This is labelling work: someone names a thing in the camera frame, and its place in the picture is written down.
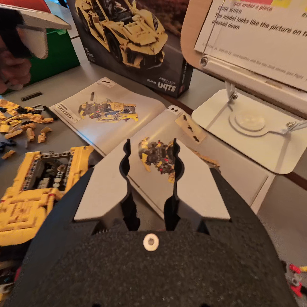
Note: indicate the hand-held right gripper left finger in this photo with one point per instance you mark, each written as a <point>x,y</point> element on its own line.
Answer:
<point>103,191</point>

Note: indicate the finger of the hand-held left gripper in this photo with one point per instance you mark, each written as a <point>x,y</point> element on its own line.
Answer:
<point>48,23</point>

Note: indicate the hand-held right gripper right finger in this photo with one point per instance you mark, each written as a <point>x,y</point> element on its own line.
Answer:
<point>201,191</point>

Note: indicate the instruction booklet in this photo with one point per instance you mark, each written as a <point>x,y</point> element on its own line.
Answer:
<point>103,124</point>

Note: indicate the yellow brick car model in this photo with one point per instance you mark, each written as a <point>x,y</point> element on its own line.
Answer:
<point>21,206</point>

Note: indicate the grey desk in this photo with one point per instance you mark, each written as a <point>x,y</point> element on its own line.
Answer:
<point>64,134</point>

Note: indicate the person's left hand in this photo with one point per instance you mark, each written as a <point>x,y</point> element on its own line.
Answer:
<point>14,67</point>

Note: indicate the red storage bin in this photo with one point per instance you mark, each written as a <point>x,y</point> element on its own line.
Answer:
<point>24,4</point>

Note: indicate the green storage bin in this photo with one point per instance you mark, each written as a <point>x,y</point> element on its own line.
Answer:
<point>60,52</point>

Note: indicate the white document stand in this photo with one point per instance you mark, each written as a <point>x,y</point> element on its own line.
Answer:
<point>239,144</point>

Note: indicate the black beam with holes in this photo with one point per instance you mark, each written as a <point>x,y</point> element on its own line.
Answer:
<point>31,96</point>

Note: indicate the short dark axle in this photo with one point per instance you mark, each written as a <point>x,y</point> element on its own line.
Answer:
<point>37,106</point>

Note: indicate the pile of yellow brick pieces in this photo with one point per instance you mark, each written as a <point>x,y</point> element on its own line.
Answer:
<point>28,120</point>

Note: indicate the toy car set box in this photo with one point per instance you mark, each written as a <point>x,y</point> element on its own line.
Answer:
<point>153,69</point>

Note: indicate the pile of small coloured pins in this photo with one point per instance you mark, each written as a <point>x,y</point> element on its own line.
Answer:
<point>296,283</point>

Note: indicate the printed instruction sheet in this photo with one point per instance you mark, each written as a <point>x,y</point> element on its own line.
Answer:
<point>251,43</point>

